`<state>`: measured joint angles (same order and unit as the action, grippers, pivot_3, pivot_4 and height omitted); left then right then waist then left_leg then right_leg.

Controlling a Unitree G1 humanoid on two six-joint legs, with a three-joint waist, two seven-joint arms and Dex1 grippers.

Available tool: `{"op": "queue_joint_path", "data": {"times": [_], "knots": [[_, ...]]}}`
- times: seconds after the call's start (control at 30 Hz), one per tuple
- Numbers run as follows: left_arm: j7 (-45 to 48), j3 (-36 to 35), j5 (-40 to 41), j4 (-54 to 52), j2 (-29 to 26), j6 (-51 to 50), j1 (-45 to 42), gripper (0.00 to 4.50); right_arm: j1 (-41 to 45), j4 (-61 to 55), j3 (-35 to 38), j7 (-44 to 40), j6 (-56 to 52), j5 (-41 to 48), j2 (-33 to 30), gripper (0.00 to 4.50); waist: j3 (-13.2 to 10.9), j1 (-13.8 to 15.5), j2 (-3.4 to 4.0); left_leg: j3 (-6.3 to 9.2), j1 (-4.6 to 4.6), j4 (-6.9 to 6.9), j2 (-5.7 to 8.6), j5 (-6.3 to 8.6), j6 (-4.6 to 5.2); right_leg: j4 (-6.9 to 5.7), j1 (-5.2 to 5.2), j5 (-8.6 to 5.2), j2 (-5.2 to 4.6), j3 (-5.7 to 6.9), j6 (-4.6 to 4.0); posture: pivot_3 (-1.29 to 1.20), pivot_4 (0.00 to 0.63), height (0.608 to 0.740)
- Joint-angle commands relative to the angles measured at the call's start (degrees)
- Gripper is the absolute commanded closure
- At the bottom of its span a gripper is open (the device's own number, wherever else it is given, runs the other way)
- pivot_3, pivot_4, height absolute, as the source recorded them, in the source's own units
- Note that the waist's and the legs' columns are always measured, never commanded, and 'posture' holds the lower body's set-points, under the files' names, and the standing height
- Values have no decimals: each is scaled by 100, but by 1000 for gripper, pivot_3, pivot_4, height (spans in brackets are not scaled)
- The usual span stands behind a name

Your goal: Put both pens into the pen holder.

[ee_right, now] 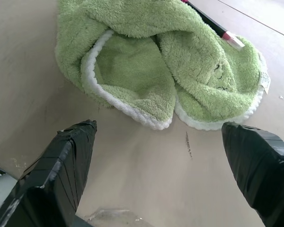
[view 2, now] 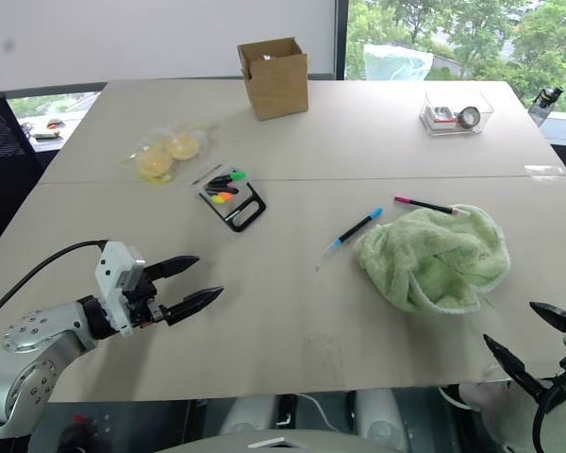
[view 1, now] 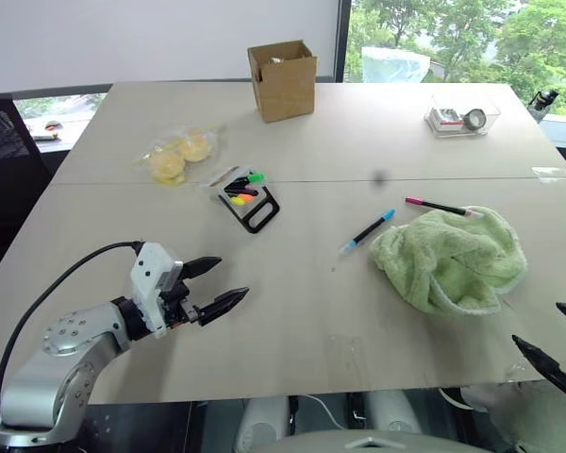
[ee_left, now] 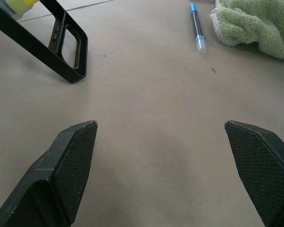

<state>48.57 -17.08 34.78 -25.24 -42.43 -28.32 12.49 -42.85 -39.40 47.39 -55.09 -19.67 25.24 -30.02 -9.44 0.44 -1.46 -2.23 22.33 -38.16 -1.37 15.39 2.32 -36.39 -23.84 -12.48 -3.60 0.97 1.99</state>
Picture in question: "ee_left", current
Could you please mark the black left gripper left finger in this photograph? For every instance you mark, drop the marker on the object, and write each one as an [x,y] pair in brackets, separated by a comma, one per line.
[52,179]

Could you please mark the blue and black pen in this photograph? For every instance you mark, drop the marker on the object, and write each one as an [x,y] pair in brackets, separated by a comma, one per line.
[197,28]

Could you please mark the green fluffy towel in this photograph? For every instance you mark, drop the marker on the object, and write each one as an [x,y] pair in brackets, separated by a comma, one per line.
[255,26]

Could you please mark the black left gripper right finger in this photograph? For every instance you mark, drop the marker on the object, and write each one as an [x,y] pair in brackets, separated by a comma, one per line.
[262,170]

